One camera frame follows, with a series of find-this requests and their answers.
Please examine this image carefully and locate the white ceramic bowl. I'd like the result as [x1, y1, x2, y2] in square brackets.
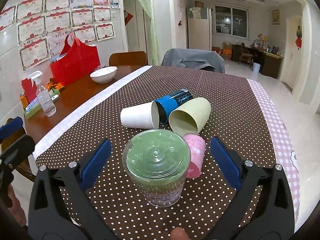
[90, 66, 118, 84]

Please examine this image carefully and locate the blue cylindrical cup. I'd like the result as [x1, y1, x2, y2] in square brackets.
[155, 89, 193, 124]

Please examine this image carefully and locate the red envelope pack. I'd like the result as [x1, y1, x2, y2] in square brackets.
[21, 78, 37, 103]

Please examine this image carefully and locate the white waste bucket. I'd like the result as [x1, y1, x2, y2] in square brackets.
[253, 62, 261, 74]

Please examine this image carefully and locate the small framed wall picture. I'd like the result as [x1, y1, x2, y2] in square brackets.
[271, 10, 280, 25]

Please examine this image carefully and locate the wooden desk chair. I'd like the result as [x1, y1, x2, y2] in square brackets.
[238, 42, 253, 68]

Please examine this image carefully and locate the green tray box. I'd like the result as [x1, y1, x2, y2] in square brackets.
[23, 88, 60, 119]

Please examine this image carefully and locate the orange cardboard box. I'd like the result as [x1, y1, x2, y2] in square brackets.
[222, 42, 232, 60]

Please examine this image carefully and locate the green door curtain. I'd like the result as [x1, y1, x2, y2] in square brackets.
[126, 0, 160, 66]

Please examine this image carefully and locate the red felt bag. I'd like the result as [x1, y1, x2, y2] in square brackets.
[50, 35, 100, 86]

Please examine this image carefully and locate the pink paper cup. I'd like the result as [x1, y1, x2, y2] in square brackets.
[183, 134, 206, 178]

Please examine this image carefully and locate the dark wooden desk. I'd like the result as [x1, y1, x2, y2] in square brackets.
[231, 44, 284, 79]

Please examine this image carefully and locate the right human hand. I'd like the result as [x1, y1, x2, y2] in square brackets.
[170, 227, 190, 240]

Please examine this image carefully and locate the clear spray bottle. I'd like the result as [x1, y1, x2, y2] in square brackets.
[27, 70, 56, 117]

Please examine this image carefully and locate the near wooden chair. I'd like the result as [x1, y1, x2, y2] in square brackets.
[0, 117, 37, 183]

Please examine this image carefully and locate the window with dark panes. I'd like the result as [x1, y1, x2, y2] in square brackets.
[215, 6, 248, 38]

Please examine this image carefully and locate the clear plastic labelled cup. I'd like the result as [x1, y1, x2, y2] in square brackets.
[122, 129, 191, 207]

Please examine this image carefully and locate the white refrigerator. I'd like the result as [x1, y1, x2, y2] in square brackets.
[187, 7, 213, 51]

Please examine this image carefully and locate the brown polka dot tablecloth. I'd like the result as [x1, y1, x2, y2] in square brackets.
[36, 67, 276, 239]

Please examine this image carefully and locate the grey covered chair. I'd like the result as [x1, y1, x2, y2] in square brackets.
[161, 48, 225, 73]

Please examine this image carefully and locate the white paper cup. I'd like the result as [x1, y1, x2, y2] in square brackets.
[120, 101, 160, 129]

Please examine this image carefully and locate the left human hand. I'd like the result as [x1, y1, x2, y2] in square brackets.
[8, 185, 27, 227]

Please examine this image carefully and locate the brown wooden chair back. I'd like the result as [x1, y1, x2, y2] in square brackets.
[109, 51, 148, 67]

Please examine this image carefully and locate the red hanging door ornament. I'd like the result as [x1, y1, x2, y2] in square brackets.
[295, 25, 302, 50]

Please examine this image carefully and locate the pale yellow cup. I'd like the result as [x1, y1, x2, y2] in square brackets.
[168, 97, 212, 136]

